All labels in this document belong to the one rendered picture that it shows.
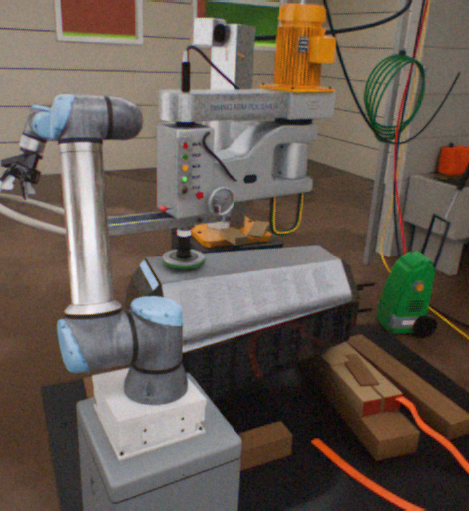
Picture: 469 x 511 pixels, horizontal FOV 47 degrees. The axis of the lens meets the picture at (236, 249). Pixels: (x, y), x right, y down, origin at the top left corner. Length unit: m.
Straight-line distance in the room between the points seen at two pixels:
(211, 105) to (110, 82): 6.19
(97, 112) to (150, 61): 7.37
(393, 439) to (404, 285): 1.40
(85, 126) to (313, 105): 1.63
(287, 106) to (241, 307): 1.03
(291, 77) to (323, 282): 1.07
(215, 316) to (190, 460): 1.11
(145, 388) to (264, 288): 1.29
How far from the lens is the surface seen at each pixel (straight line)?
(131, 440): 1.61
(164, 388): 1.59
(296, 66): 2.85
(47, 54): 8.44
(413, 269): 4.01
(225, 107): 2.57
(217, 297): 2.64
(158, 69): 8.90
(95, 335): 1.47
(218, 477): 1.72
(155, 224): 2.57
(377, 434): 2.95
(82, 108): 1.49
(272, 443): 2.81
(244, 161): 2.70
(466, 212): 5.21
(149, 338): 1.52
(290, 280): 2.83
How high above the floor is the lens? 1.94
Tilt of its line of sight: 21 degrees down
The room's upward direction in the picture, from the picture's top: 3 degrees clockwise
